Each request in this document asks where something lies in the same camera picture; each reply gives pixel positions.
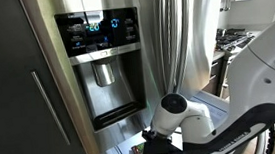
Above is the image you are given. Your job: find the curved steel fridge door handle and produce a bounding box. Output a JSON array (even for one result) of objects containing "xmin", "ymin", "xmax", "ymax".
[
  {"xmin": 155, "ymin": 0, "xmax": 189, "ymax": 98},
  {"xmin": 165, "ymin": 0, "xmax": 200, "ymax": 100}
]

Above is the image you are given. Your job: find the slim steel cabinet handle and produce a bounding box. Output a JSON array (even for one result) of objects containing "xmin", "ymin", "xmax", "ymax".
[{"xmin": 30, "ymin": 67, "xmax": 71, "ymax": 149}]

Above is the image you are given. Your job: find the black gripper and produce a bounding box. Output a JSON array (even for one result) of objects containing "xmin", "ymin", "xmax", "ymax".
[{"xmin": 140, "ymin": 125, "xmax": 186, "ymax": 154}]

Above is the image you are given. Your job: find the fridge water dispenser panel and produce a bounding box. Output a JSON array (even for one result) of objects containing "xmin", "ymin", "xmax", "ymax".
[{"xmin": 54, "ymin": 6, "xmax": 150, "ymax": 136}]

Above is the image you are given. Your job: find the stainless steel refrigerator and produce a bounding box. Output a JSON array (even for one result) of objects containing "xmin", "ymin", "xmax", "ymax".
[{"xmin": 19, "ymin": 0, "xmax": 243, "ymax": 154}]

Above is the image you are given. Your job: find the lower kitchen cabinet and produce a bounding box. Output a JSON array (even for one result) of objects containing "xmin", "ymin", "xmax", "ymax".
[{"xmin": 198, "ymin": 50, "xmax": 238, "ymax": 99}]

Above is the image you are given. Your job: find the open freezer drawer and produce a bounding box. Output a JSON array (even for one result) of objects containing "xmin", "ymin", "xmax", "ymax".
[{"xmin": 93, "ymin": 88, "xmax": 236, "ymax": 154}]

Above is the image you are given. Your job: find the dark tall cabinet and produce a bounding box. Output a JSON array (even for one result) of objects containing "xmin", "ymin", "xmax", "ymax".
[{"xmin": 0, "ymin": 0, "xmax": 95, "ymax": 154}]

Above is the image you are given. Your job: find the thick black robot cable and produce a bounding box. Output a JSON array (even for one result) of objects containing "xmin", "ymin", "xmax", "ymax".
[{"xmin": 261, "ymin": 124, "xmax": 275, "ymax": 154}]

